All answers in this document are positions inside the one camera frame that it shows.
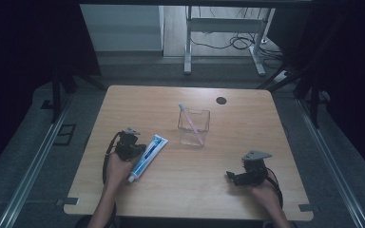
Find white metal desk frame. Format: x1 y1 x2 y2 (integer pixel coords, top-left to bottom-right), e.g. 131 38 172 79
183 6 277 77

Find person's right hand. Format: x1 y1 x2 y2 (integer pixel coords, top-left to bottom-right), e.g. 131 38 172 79
247 180 282 211

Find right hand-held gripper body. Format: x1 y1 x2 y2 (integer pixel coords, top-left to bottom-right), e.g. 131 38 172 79
237 149 274 187

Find black metal stand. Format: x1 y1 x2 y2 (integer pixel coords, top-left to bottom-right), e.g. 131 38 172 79
256 62 321 129
50 62 107 124

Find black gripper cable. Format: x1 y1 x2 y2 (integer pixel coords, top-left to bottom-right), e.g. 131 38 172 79
265 168 285 211
102 130 124 185

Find black floor cables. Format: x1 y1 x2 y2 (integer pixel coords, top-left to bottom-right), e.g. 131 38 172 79
189 7 287 70

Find person's left hand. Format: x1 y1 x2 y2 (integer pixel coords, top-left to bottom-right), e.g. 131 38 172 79
106 151 141 190

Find grey table edge bracket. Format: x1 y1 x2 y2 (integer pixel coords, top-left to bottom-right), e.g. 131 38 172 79
55 197 80 207

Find white cabinet panel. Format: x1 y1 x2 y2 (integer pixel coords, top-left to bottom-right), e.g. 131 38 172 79
79 4 165 52

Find pink toothbrush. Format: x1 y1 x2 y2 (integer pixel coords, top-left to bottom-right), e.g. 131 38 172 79
178 103 205 146

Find white power strip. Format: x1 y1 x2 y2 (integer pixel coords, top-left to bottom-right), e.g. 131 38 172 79
275 69 291 85

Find aluminium floor rail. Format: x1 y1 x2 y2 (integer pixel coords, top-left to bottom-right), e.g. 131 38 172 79
0 93 74 228
296 97 365 228

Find blue and white toothpaste tube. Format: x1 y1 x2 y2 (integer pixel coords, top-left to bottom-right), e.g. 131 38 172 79
127 134 169 183

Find dark curtain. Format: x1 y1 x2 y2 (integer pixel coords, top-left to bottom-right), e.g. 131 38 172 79
267 0 365 179
0 0 103 183

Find clear plastic cup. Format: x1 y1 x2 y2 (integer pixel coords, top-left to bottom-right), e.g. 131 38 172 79
177 106 211 147

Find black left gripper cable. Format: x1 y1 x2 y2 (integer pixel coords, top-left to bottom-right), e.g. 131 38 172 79
102 130 124 185

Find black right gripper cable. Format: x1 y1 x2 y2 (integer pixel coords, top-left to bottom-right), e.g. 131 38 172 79
265 168 285 211

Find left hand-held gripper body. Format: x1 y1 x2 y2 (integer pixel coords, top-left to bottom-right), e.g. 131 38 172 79
115 127 144 162

